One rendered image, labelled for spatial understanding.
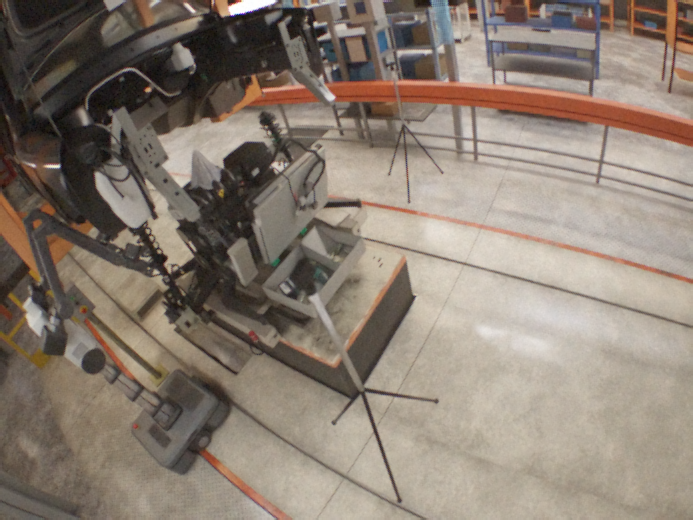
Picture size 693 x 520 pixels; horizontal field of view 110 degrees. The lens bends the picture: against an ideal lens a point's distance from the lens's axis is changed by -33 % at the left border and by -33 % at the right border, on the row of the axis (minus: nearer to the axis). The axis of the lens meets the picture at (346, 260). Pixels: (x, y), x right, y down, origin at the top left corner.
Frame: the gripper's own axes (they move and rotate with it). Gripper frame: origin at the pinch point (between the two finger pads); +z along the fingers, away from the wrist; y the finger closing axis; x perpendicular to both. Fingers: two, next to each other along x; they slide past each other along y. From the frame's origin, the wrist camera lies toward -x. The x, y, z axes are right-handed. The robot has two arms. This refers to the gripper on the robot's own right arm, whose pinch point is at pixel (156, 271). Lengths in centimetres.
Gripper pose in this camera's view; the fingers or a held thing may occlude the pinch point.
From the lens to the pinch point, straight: 197.9
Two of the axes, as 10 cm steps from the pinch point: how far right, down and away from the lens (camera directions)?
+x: -3.1, 9.4, -1.1
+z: 4.6, 2.5, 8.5
